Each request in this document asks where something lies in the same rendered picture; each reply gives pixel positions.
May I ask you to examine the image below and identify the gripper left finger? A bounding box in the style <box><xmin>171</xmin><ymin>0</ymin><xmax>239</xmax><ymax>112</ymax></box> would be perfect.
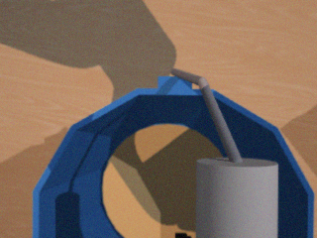
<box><xmin>175</xmin><ymin>233</ymin><xmax>191</xmax><ymax>238</ymax></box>

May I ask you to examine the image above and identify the blue pail with grey handle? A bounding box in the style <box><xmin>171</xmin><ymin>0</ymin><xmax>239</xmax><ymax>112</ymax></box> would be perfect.
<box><xmin>33</xmin><ymin>68</ymin><xmax>314</xmax><ymax>238</ymax></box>

